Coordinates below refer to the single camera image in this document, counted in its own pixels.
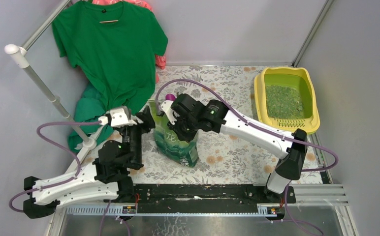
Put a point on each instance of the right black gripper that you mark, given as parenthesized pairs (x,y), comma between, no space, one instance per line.
(188,137)

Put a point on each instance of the pink garment behind shirt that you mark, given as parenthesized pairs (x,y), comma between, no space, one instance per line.
(160,61)

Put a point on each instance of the yellow green litter box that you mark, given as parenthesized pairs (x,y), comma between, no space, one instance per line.
(285,99)

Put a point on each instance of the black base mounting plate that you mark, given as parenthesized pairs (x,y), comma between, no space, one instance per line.
(216,194)

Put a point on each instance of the green t-shirt on hanger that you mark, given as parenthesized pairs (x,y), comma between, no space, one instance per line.
(117,58)

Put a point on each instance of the white clothes rack pole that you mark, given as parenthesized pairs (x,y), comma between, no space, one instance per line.
(18,55)

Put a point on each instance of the dark green folded cloth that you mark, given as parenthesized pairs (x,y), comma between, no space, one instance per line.
(88,109)

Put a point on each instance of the magenta plastic scoop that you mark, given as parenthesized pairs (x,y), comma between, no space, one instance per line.
(170,97)

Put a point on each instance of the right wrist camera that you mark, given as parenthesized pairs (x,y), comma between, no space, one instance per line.
(168,111)

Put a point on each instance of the floral patterned mat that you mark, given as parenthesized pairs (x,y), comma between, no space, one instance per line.
(223,159)

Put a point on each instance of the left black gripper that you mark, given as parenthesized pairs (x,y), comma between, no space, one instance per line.
(146,118)

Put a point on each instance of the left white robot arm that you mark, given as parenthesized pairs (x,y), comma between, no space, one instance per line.
(47,195)

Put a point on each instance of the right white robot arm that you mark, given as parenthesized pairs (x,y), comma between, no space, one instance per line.
(287,146)

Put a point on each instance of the green cat litter bag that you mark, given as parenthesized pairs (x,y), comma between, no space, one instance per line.
(168,143)

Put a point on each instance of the wooden clothes hanger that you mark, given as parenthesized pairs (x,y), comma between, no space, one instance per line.
(109,21)

